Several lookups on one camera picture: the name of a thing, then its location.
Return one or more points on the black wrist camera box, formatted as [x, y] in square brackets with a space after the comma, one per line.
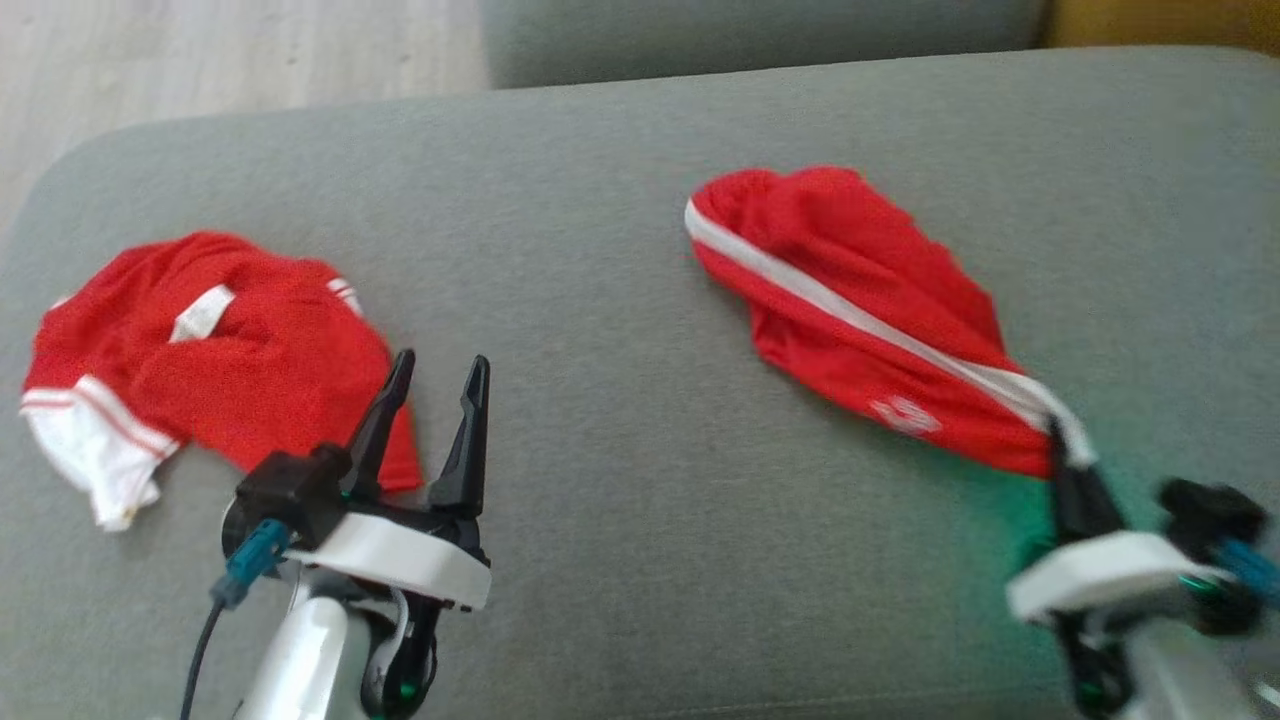
[295, 490]
[1210, 515]

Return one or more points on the red shorts with white stripe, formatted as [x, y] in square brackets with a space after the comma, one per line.
[850, 270]

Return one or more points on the red jersey with white sleeves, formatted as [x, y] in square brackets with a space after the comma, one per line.
[250, 370]

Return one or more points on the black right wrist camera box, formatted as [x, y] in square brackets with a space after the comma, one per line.
[1210, 515]

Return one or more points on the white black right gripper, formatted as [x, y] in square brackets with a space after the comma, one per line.
[1100, 575]

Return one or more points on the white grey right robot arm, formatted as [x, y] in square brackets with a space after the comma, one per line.
[1190, 670]

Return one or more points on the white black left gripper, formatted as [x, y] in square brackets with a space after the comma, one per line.
[400, 560]

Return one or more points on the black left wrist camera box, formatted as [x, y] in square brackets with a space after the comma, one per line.
[295, 490]

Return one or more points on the large yellow sofa backrest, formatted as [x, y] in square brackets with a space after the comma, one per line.
[1170, 20]

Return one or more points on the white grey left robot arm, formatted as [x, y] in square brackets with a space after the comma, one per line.
[300, 660]

